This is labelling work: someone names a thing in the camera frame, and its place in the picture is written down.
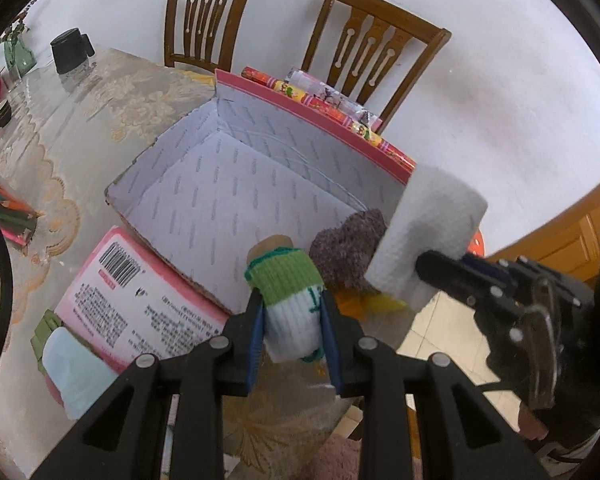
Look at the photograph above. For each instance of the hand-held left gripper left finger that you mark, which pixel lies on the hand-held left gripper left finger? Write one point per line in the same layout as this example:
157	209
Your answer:
255	350

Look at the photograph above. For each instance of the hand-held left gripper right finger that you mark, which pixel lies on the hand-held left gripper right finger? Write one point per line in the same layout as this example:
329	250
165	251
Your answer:
331	350

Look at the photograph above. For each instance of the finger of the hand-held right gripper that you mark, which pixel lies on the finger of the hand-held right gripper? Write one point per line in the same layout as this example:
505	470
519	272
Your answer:
487	269
450	275

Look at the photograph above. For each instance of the yellow cloth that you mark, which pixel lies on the yellow cloth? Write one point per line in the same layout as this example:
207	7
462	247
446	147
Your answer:
352	305

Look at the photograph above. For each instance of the green white sock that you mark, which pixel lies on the green white sock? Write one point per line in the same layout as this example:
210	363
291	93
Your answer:
290	305

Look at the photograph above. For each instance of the white paper towel roll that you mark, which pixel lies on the white paper towel roll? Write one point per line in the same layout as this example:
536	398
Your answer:
430	215

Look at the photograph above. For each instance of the grey brown knitted cloth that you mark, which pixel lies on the grey brown knitted cloth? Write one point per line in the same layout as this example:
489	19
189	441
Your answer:
345	250

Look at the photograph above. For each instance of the pink tissue pack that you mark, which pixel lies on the pink tissue pack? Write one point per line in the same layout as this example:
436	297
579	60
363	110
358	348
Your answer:
130	300

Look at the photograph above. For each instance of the pink cardboard box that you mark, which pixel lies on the pink cardboard box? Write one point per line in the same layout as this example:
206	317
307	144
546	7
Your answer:
220	185

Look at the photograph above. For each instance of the light blue cloth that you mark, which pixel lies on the light blue cloth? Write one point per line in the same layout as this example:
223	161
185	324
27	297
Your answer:
75	375

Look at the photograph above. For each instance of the orange stool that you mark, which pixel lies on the orange stool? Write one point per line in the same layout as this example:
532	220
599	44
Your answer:
477	245

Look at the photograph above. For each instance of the wooden cabinet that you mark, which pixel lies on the wooden cabinet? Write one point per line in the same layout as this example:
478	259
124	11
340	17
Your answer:
555	240

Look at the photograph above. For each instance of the pink fluffy garment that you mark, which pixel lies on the pink fluffy garment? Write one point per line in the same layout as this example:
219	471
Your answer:
335	460

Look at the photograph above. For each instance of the green cloth strip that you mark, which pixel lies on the green cloth strip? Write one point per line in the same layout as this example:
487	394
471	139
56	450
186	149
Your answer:
45	330

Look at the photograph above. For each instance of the pink white wrapping paper roll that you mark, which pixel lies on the pink white wrapping paper roll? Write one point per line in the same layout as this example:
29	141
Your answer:
325	91

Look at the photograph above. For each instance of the red yellow wrapping paper roll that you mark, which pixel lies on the red yellow wrapping paper roll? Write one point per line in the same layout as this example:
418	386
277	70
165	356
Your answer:
300	96

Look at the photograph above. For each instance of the beige floral tablecloth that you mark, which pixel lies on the beige floral tablecloth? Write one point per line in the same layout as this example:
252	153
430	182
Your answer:
80	160

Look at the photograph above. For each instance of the brown wooden chair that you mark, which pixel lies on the brown wooden chair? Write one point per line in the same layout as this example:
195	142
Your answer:
177	20
330	25

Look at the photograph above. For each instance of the glass jar of pencils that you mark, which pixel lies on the glass jar of pencils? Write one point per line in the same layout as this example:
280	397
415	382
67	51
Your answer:
5	215

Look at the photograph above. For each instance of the black bowl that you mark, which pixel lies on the black bowl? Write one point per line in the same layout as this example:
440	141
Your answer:
1	115

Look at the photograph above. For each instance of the black mug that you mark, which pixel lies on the black mug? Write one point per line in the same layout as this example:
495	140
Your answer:
70	55

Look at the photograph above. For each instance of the green glass vase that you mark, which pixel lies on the green glass vase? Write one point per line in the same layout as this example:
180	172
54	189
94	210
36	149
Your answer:
17	57

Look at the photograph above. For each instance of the dried flower sprig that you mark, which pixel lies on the dried flower sprig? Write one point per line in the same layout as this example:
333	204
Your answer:
19	25

